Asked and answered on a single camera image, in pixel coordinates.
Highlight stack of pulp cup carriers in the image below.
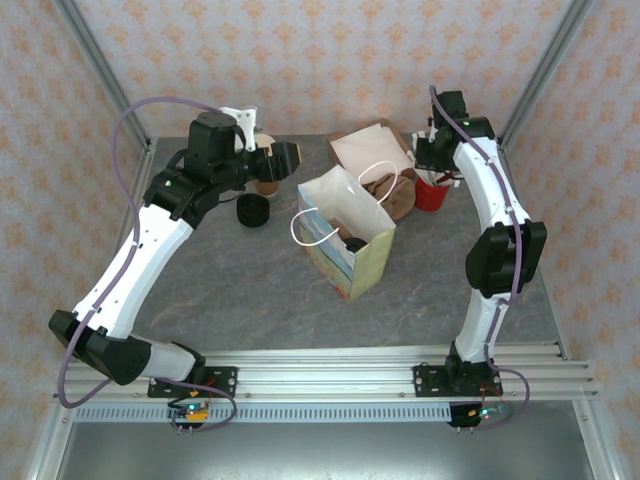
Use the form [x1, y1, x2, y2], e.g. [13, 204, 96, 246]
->
[362, 173, 417, 220]

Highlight pale yellow paper bag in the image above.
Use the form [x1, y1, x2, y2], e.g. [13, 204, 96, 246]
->
[290, 160, 399, 304]

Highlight stack of paper cups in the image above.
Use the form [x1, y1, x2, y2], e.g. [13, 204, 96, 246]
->
[252, 133, 281, 197]

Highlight red cup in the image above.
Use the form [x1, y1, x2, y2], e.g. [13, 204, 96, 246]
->
[414, 174, 451, 213]

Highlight brown cardboard box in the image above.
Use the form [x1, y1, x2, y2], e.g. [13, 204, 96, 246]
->
[328, 118, 416, 182]

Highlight stack of black lids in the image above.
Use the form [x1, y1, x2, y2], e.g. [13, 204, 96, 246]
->
[236, 193, 272, 229]

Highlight white paper napkins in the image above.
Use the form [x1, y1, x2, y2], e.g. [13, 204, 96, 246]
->
[329, 125, 414, 174]

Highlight small circuit board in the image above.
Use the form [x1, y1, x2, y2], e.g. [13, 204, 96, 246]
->
[167, 399, 211, 426]
[467, 405, 511, 421]

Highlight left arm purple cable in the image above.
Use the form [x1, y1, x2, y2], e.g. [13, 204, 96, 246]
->
[57, 96, 239, 435]

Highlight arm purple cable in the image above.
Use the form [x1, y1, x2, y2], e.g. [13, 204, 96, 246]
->
[428, 84, 531, 432]
[57, 96, 239, 435]

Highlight aluminium side rail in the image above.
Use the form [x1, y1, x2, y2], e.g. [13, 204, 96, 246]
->
[496, 137, 571, 361]
[77, 138, 159, 364]

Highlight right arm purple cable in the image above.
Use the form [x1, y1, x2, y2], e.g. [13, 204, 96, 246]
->
[428, 84, 531, 432]

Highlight aluminium frame post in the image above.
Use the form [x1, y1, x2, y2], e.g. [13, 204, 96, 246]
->
[54, 0, 154, 151]
[497, 0, 596, 149]

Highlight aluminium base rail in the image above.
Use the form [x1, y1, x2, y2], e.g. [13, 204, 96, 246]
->
[52, 349, 601, 401]

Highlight white slotted cable duct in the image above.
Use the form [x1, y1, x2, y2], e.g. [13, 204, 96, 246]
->
[74, 404, 454, 425]

